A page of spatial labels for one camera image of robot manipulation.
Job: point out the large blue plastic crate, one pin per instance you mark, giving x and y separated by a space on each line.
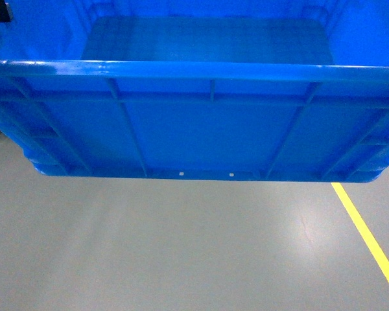
208 90

